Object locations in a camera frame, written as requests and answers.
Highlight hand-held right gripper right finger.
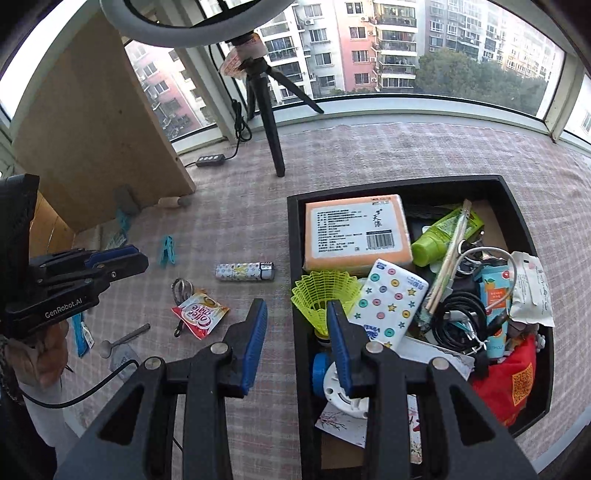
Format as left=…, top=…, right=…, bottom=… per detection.
left=326, top=301, right=539, bottom=480

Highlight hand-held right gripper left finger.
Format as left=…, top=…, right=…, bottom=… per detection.
left=55, top=298, right=269, bottom=480

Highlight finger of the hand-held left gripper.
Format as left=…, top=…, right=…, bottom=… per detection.
left=98, top=252, right=150, bottom=288
left=84, top=245, right=141, bottom=269

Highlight button star print tissue packet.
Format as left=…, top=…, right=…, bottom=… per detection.
left=347, top=258, right=429, bottom=350

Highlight black storage box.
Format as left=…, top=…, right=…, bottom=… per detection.
left=286, top=174, right=556, bottom=472

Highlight person's left forearm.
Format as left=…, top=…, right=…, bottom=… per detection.
left=0, top=381, right=83, bottom=480

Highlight person's left hand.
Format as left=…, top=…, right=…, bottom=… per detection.
left=0, top=318, right=71, bottom=398

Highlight blue clothespin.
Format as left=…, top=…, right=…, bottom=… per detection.
left=158, top=235, right=178, bottom=269

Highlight yellow plastic shuttlecock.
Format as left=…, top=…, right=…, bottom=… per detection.
left=291, top=270, right=363, bottom=344

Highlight blue sachet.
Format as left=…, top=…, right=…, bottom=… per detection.
left=71, top=311, right=95, bottom=358

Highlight metal scissors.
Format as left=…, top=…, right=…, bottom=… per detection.
left=171, top=277, right=195, bottom=337

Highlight coffee sachet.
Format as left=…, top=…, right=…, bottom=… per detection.
left=171, top=288, right=230, bottom=341

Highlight patterned lighter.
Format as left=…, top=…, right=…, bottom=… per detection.
left=215, top=261, right=276, bottom=282

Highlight metal spoon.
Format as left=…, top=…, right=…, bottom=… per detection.
left=99, top=323, right=152, bottom=360

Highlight flower print card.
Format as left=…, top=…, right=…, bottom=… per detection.
left=315, top=394, right=423, bottom=464

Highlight white paper card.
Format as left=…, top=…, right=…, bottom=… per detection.
left=392, top=335, right=476, bottom=381

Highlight orange tissue pack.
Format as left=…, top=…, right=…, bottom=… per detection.
left=302, top=194, right=413, bottom=273

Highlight wooden chopsticks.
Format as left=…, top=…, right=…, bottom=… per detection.
left=424, top=199, right=472, bottom=315

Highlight large wooden board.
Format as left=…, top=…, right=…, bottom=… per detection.
left=10, top=8, right=198, bottom=234

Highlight green tube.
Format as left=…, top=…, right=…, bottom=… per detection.
left=411, top=205, right=485, bottom=267

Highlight teal box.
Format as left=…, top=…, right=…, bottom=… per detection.
left=482, top=318, right=511, bottom=363

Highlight orange drink carton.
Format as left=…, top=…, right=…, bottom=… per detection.
left=475, top=263, right=514, bottom=324

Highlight red packet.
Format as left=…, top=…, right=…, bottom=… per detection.
left=470, top=335, right=539, bottom=428

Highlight white crumpled wrapper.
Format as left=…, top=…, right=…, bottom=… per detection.
left=508, top=251, right=556, bottom=328

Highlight pink checkered tablecloth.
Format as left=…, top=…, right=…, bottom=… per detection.
left=28, top=119, right=591, bottom=480

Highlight black tripod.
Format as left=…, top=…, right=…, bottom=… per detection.
left=230, top=32, right=325, bottom=178

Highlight thin black cable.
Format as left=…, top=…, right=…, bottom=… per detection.
left=21, top=359, right=139, bottom=409

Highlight coiled black cable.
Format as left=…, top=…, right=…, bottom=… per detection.
left=427, top=291, right=490, bottom=356

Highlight ring light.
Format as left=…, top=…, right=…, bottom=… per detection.
left=99, top=0, right=301, bottom=49

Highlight window frame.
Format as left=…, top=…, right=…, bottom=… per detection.
left=0, top=0, right=591, bottom=155

